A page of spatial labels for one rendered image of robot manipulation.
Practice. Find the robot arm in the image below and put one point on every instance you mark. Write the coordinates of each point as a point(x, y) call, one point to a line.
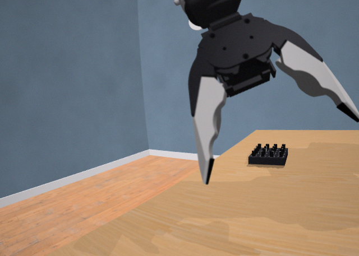
point(206, 11)

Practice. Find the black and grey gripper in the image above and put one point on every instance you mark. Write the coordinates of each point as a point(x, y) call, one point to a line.
point(237, 48)

